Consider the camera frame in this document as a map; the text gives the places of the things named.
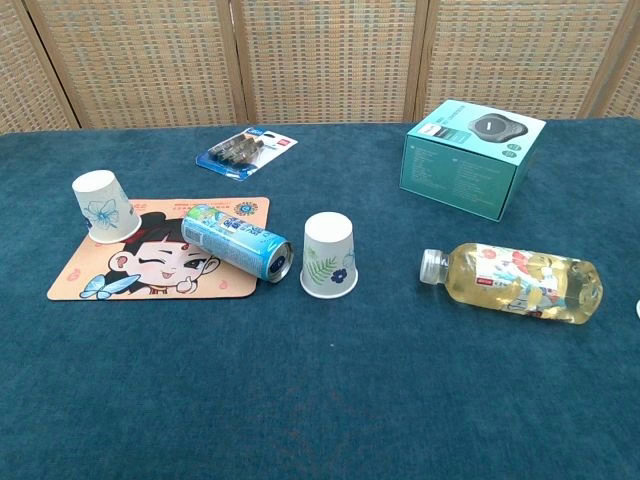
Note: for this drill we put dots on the paper cup blue flower print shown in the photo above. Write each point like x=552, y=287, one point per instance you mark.
x=102, y=210

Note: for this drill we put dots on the paper cup green leaf print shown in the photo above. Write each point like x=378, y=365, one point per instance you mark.
x=327, y=250

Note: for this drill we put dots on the blue drink can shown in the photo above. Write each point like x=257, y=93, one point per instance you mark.
x=230, y=240

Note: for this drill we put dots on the binder clips blister pack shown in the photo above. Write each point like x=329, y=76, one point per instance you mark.
x=240, y=150

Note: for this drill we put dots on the blue table cloth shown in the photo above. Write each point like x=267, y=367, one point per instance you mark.
x=320, y=390

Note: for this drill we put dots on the teal product box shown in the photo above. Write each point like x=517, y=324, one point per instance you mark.
x=460, y=170

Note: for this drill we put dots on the cartoon girl mouse pad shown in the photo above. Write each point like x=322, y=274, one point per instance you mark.
x=150, y=282

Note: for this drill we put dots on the woven folding screen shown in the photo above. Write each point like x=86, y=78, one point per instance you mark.
x=325, y=60

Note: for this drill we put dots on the yellow tea plastic bottle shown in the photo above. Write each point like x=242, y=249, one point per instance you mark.
x=515, y=282

